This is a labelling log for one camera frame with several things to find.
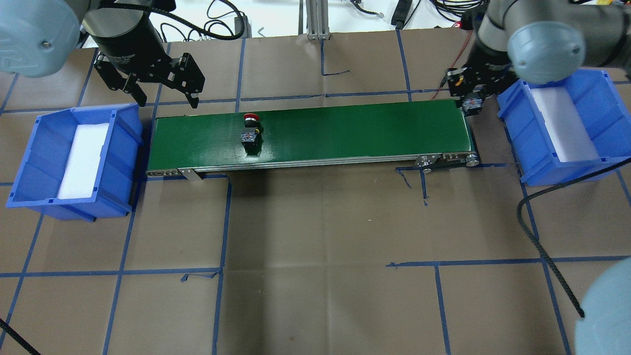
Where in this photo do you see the white foam pad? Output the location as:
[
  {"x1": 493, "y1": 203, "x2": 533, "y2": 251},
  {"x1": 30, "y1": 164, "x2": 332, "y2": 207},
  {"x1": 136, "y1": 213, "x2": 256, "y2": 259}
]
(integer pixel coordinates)
[
  {"x1": 530, "y1": 87, "x2": 599, "y2": 162},
  {"x1": 57, "y1": 123, "x2": 109, "y2": 199}
]

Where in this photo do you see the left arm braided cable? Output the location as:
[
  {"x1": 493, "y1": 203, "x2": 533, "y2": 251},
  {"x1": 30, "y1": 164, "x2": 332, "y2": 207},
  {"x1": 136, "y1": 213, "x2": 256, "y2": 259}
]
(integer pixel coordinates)
[{"x1": 99, "y1": 0, "x2": 247, "y2": 40}]

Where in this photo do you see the right blue plastic bin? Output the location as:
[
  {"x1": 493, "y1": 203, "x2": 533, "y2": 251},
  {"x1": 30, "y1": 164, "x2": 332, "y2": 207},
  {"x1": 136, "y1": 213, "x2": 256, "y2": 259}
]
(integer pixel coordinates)
[{"x1": 496, "y1": 69, "x2": 631, "y2": 186}]

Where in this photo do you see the yellow push button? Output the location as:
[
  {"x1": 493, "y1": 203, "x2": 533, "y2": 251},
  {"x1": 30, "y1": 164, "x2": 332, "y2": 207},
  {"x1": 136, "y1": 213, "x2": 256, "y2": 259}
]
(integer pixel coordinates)
[{"x1": 460, "y1": 92, "x2": 485, "y2": 117}]

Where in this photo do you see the left white foam pad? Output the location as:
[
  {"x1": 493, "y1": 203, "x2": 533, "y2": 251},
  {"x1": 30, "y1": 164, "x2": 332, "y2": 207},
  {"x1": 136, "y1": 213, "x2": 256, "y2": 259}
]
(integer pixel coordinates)
[{"x1": 57, "y1": 123, "x2": 109, "y2": 199}]

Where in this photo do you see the blue plastic bin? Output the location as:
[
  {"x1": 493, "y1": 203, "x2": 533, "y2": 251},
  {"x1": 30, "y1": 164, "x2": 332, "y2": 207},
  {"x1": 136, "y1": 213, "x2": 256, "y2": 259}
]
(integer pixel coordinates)
[
  {"x1": 6, "y1": 104, "x2": 143, "y2": 222},
  {"x1": 496, "y1": 69, "x2": 631, "y2": 186}
]

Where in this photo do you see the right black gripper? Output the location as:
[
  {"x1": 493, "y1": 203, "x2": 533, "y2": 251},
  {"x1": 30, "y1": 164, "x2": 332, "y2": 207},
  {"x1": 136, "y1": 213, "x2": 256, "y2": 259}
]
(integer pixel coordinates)
[{"x1": 446, "y1": 47, "x2": 513, "y2": 101}]

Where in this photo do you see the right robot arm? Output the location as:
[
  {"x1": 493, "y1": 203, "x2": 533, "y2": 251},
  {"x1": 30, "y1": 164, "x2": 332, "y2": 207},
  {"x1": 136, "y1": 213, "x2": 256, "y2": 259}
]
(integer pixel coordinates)
[{"x1": 443, "y1": 0, "x2": 631, "y2": 100}]

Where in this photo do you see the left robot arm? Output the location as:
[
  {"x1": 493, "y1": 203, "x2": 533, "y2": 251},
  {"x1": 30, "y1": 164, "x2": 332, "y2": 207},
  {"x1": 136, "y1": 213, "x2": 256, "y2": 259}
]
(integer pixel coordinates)
[{"x1": 0, "y1": 0, "x2": 205, "y2": 108}]

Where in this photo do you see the red black conveyor wire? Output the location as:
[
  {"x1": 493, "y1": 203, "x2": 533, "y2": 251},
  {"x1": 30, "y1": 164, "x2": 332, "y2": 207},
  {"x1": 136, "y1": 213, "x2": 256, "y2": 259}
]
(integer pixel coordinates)
[{"x1": 431, "y1": 39, "x2": 471, "y2": 100}]

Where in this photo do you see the right white foam pad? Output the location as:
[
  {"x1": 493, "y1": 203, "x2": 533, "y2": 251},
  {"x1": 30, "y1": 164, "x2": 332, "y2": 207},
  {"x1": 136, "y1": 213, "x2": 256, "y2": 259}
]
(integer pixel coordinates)
[{"x1": 530, "y1": 87, "x2": 599, "y2": 162}]

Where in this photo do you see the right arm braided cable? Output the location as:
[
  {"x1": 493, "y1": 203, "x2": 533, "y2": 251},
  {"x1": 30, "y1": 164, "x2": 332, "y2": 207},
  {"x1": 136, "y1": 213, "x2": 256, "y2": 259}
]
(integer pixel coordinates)
[{"x1": 517, "y1": 158, "x2": 631, "y2": 319}]

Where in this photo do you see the left blue plastic bin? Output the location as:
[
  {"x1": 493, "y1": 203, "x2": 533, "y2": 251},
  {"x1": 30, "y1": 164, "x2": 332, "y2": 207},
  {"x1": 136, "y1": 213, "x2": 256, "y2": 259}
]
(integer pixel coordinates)
[{"x1": 6, "y1": 104, "x2": 143, "y2": 222}]

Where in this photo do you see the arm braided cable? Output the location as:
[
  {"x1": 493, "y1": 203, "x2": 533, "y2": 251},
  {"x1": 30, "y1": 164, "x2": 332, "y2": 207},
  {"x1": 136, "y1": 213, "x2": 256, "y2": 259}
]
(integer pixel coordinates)
[
  {"x1": 517, "y1": 158, "x2": 631, "y2": 319},
  {"x1": 99, "y1": 0, "x2": 247, "y2": 40}
]

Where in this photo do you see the aluminium profile post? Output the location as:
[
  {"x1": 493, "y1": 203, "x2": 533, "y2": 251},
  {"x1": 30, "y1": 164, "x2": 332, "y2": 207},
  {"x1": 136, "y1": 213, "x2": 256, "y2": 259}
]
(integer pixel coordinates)
[{"x1": 304, "y1": 0, "x2": 331, "y2": 40}]

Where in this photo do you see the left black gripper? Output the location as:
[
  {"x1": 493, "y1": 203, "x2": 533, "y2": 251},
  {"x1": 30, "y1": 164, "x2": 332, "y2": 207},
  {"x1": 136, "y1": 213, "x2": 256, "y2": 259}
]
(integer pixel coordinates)
[{"x1": 93, "y1": 22, "x2": 205, "y2": 109}]

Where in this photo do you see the red push button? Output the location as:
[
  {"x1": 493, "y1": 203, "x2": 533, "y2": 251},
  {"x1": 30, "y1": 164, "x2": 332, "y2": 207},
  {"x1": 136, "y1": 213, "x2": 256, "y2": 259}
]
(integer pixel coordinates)
[{"x1": 241, "y1": 113, "x2": 262, "y2": 146}]

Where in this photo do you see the green conveyor belt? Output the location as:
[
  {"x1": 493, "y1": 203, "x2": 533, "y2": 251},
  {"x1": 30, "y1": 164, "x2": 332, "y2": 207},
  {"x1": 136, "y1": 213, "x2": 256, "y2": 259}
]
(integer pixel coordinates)
[{"x1": 146, "y1": 100, "x2": 481, "y2": 179}]

